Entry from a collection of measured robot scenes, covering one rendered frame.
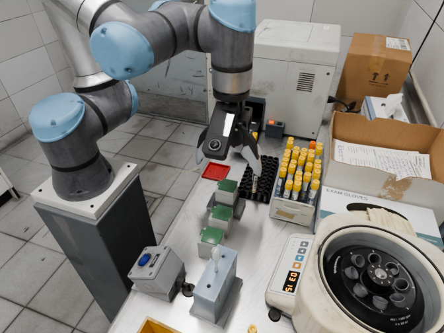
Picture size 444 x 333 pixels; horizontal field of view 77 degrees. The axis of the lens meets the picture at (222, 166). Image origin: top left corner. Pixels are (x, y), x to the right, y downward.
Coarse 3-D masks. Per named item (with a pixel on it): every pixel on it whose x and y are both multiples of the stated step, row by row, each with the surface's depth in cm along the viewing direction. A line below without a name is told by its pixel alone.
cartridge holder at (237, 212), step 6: (210, 198) 73; (210, 204) 71; (216, 204) 69; (222, 204) 69; (228, 204) 68; (234, 204) 68; (240, 204) 71; (210, 210) 71; (234, 210) 69; (240, 210) 70; (234, 216) 70; (240, 216) 70
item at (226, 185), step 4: (224, 180) 68; (228, 180) 68; (232, 180) 68; (220, 184) 67; (224, 184) 67; (228, 184) 67; (232, 184) 67; (236, 184) 67; (220, 188) 66; (224, 188) 66; (228, 188) 66; (232, 188) 66; (232, 192) 66
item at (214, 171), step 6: (210, 162) 85; (210, 168) 84; (216, 168) 84; (222, 168) 84; (228, 168) 83; (204, 174) 82; (210, 174) 82; (216, 174) 82; (222, 174) 82; (216, 180) 80
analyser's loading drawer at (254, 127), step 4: (252, 116) 99; (256, 116) 99; (260, 116) 99; (252, 120) 97; (256, 120) 97; (260, 120) 97; (252, 124) 91; (256, 124) 95; (252, 128) 92; (256, 128) 94; (252, 132) 90; (232, 148) 87; (236, 148) 86; (240, 148) 85
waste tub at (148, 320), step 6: (150, 318) 42; (144, 324) 42; (150, 324) 43; (156, 324) 42; (162, 324) 42; (138, 330) 41; (144, 330) 42; (150, 330) 44; (156, 330) 44; (162, 330) 43; (168, 330) 41; (174, 330) 41
